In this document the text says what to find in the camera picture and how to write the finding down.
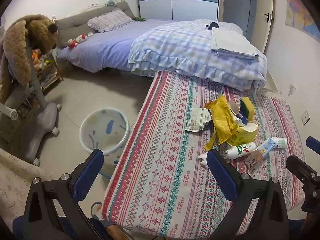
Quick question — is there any folded grey sheet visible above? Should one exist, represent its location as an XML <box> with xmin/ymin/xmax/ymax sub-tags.
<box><xmin>210</xmin><ymin>27</ymin><xmax>260</xmax><ymax>60</ymax></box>

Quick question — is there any grey headboard cushion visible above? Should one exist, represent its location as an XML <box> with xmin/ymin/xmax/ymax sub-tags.
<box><xmin>54</xmin><ymin>0</ymin><xmax>137</xmax><ymax>48</ymax></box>

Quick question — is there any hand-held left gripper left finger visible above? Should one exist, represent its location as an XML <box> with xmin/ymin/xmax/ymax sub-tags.
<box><xmin>22</xmin><ymin>149</ymin><xmax>107</xmax><ymax>240</ymax></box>

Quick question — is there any beige patterned cloth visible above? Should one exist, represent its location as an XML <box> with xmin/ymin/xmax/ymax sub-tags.
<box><xmin>0</xmin><ymin>147</ymin><xmax>60</xmax><ymax>230</ymax></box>

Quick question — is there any red green patterned blanket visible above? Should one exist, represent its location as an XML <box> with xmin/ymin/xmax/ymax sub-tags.
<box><xmin>101</xmin><ymin>70</ymin><xmax>307</xmax><ymax>238</ymax></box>

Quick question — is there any white torn snack packet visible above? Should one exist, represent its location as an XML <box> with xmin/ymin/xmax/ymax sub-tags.
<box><xmin>185</xmin><ymin>107</ymin><xmax>213</xmax><ymax>132</ymax></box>

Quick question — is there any blue plaid quilt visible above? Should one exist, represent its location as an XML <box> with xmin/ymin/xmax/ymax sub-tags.
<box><xmin>127</xmin><ymin>19</ymin><xmax>268</xmax><ymax>94</ymax></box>

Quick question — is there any light blue small carton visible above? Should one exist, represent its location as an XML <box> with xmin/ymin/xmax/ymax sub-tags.
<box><xmin>257</xmin><ymin>139</ymin><xmax>275</xmax><ymax>155</ymax></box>

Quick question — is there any brown small box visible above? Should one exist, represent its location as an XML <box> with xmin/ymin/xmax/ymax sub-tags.
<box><xmin>244</xmin><ymin>150</ymin><xmax>265</xmax><ymax>170</ymax></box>

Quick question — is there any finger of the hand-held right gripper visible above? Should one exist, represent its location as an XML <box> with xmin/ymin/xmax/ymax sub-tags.
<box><xmin>286</xmin><ymin>155</ymin><xmax>319</xmax><ymax>183</ymax></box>
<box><xmin>306</xmin><ymin>136</ymin><xmax>320</xmax><ymax>157</ymax></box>

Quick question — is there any white plastic bottle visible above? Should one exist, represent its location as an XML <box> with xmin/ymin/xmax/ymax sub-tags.
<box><xmin>226</xmin><ymin>142</ymin><xmax>257</xmax><ymax>160</ymax></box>
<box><xmin>269</xmin><ymin>137</ymin><xmax>288</xmax><ymax>149</ymax></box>

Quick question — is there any yellow plastic wrapper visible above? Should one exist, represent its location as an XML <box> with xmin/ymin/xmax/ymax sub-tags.
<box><xmin>204</xmin><ymin>95</ymin><xmax>242</xmax><ymax>152</ymax></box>

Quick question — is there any yellow paper bowl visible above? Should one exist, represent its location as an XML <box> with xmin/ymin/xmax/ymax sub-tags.
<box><xmin>226</xmin><ymin>120</ymin><xmax>258</xmax><ymax>147</ymax></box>

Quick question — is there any wooden shelf with toys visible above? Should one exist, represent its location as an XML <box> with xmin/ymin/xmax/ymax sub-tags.
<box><xmin>32</xmin><ymin>49</ymin><xmax>64</xmax><ymax>89</ymax></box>

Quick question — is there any blue white wardrobe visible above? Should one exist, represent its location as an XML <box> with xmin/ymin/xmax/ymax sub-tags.
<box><xmin>136</xmin><ymin>0</ymin><xmax>220</xmax><ymax>22</ymax></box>

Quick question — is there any white spotted trash bin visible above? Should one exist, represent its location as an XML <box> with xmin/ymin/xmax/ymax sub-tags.
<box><xmin>79</xmin><ymin>107</ymin><xmax>130</xmax><ymax>180</ymax></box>

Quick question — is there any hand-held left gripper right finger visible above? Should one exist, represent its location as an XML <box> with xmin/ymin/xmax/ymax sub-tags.
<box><xmin>206</xmin><ymin>149</ymin><xmax>290</xmax><ymax>240</ymax></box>

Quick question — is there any person's slipper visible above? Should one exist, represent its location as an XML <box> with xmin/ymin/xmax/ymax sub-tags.
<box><xmin>90</xmin><ymin>201</ymin><xmax>104</xmax><ymax>220</ymax></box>

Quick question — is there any white wall switch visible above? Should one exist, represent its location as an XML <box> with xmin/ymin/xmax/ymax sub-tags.
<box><xmin>301</xmin><ymin>109</ymin><xmax>311</xmax><ymax>126</ymax></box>

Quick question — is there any bed with purple sheet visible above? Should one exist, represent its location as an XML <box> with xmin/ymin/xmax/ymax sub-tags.
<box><xmin>57</xmin><ymin>19</ymin><xmax>180</xmax><ymax>73</ymax></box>

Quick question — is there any plaid pillow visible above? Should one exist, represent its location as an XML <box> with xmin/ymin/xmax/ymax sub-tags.
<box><xmin>87</xmin><ymin>8</ymin><xmax>135</xmax><ymax>33</ymax></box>

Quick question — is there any wall map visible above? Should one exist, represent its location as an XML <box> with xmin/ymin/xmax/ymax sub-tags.
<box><xmin>285</xmin><ymin>0</ymin><xmax>320</xmax><ymax>43</ymax></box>

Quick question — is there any grey wheeled chair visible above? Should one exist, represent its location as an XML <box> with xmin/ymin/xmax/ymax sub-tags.
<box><xmin>0</xmin><ymin>34</ymin><xmax>62</xmax><ymax>167</ymax></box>

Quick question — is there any person's foot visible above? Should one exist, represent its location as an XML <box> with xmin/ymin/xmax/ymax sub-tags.
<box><xmin>105</xmin><ymin>221</ymin><xmax>133</xmax><ymax>240</ymax></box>

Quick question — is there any brown plush dog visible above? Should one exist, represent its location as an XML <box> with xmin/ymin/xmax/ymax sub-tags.
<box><xmin>0</xmin><ymin>14</ymin><xmax>58</xmax><ymax>100</ymax></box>

